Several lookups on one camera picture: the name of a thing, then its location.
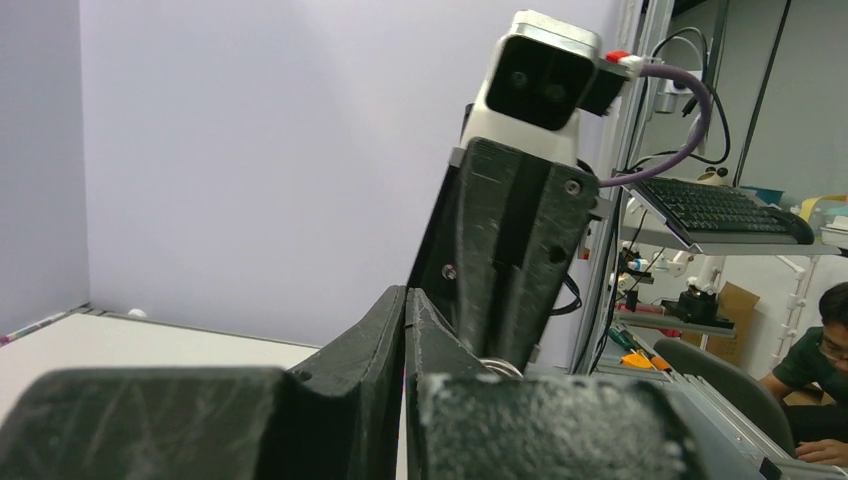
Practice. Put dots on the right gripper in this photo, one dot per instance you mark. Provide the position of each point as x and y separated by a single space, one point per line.
497 251

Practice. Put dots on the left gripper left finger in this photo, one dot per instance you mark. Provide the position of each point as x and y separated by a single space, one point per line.
334 415

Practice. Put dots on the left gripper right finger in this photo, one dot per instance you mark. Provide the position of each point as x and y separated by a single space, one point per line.
465 421

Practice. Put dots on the black computer keyboard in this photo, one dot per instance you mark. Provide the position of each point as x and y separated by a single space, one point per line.
700 213

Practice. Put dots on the grey office chair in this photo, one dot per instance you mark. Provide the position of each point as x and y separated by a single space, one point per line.
744 392

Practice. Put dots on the seated person in green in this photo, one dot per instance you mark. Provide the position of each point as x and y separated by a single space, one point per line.
818 357

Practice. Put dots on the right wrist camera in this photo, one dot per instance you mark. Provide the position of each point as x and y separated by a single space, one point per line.
540 71

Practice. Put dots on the orange handled tool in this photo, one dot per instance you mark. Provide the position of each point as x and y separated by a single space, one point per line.
645 360

